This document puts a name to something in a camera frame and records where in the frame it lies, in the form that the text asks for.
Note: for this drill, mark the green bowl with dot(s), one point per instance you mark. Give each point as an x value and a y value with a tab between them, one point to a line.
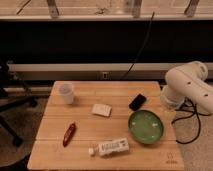
145	127

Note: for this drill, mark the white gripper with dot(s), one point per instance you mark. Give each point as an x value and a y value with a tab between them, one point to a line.
171	113

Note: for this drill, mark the white tube with cap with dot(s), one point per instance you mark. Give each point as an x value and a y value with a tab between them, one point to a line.
109	147

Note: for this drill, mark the black rectangular object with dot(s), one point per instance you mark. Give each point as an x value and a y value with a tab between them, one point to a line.
138	101

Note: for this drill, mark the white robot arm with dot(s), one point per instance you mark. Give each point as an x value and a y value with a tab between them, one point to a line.
187	81

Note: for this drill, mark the red pepper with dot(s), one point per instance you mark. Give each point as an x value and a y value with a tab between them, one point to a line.
69	134

